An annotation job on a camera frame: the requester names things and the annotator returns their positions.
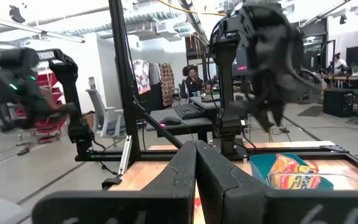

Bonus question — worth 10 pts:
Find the yellow overhead cable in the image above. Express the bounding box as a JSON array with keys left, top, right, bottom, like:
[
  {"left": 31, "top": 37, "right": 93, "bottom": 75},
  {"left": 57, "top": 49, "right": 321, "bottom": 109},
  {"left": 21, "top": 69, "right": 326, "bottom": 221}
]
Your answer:
[{"left": 156, "top": 0, "right": 227, "bottom": 17}]

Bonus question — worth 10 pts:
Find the black computer mouse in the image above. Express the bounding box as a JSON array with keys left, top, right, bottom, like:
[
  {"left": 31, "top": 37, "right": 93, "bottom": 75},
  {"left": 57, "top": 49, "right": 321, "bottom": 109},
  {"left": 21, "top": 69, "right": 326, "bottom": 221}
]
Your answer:
[{"left": 159, "top": 116, "right": 183, "bottom": 126}]

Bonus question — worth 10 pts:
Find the grey desk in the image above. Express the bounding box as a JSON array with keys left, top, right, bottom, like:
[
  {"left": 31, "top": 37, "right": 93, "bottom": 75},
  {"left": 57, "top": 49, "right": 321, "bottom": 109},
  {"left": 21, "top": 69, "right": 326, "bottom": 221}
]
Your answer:
[{"left": 145, "top": 96, "right": 222, "bottom": 142}]

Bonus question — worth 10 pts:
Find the red tool cart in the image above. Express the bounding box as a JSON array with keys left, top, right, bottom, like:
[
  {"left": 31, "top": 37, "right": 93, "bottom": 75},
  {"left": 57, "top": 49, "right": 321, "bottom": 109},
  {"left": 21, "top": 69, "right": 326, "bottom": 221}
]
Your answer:
[{"left": 13, "top": 72, "right": 70, "bottom": 139}]

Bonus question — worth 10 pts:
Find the colourful hanging fabric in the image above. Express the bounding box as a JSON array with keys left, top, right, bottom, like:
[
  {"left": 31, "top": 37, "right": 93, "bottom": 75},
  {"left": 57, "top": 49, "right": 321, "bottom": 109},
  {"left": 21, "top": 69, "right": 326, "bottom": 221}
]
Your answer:
[{"left": 132, "top": 58, "right": 152, "bottom": 95}]

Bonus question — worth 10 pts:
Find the dark monitor screen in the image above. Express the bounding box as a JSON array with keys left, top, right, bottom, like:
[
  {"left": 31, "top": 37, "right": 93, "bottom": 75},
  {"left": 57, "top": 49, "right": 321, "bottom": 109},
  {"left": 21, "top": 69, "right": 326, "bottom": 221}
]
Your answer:
[{"left": 231, "top": 46, "right": 249, "bottom": 77}]

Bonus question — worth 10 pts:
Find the red Maruchan noodle packet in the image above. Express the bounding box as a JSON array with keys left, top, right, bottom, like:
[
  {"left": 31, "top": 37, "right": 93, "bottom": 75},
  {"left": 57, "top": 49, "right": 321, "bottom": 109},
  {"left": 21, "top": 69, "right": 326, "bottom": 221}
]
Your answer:
[
  {"left": 268, "top": 173, "right": 323, "bottom": 190},
  {"left": 270, "top": 154, "right": 319, "bottom": 175}
]

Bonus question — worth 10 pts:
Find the person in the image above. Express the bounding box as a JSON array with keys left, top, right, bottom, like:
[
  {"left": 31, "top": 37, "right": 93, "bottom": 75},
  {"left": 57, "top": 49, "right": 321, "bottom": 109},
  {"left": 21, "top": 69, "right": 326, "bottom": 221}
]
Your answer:
[
  {"left": 332, "top": 52, "right": 348, "bottom": 75},
  {"left": 181, "top": 65, "right": 205, "bottom": 98}
]

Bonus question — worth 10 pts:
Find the black box on floor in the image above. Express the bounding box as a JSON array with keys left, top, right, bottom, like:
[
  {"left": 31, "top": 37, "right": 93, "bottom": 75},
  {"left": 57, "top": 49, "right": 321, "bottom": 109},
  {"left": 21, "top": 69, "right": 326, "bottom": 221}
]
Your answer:
[{"left": 323, "top": 88, "right": 356, "bottom": 118}]

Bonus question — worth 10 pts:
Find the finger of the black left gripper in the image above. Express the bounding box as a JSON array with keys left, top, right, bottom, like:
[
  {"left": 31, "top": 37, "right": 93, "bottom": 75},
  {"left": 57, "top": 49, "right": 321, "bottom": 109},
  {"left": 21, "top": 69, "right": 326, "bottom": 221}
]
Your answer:
[
  {"left": 250, "top": 105, "right": 275, "bottom": 133},
  {"left": 270, "top": 102, "right": 287, "bottom": 127}
]

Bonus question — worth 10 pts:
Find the patterned hanging garment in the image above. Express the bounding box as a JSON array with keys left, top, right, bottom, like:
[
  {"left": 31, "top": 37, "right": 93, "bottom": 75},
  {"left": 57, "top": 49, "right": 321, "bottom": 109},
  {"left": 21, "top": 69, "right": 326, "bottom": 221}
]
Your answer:
[{"left": 158, "top": 62, "right": 176, "bottom": 108}]

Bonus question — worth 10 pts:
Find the silver metal bracket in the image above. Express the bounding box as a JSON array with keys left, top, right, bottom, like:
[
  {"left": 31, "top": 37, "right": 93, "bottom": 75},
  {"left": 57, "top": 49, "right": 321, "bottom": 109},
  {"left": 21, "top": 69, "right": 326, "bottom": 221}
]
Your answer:
[{"left": 117, "top": 134, "right": 134, "bottom": 175}]

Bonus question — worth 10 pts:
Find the teal-blue plastic bin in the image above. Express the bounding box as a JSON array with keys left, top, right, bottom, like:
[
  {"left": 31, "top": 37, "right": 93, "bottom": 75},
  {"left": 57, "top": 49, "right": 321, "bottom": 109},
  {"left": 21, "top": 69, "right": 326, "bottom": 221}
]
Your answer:
[{"left": 249, "top": 152, "right": 334, "bottom": 190}]

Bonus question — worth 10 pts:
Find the black keyboard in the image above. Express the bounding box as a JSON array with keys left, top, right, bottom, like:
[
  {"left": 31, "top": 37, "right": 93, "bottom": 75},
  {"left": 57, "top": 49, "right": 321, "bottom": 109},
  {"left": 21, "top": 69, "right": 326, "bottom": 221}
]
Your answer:
[{"left": 173, "top": 103, "right": 206, "bottom": 120}]

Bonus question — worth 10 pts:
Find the dark floor mat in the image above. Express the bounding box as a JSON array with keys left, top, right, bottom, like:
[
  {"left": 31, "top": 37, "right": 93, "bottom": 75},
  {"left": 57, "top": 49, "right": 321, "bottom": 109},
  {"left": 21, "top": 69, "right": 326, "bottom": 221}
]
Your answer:
[{"left": 296, "top": 105, "right": 324, "bottom": 118}]

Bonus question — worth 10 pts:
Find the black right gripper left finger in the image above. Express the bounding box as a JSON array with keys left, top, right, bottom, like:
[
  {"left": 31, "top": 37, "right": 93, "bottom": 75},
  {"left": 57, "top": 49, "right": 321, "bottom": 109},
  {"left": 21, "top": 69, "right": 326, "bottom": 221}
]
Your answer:
[{"left": 126, "top": 140, "right": 198, "bottom": 224}]

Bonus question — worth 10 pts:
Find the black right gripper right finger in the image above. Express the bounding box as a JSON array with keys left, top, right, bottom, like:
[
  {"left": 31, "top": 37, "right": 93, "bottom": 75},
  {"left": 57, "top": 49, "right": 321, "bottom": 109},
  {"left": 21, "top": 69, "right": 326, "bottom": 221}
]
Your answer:
[{"left": 196, "top": 140, "right": 269, "bottom": 224}]

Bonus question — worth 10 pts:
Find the grey office chair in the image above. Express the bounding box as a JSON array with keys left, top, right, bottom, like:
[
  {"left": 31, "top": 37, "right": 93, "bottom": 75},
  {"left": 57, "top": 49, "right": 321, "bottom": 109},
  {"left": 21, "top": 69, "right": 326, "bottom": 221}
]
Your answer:
[{"left": 85, "top": 88, "right": 127, "bottom": 138}]

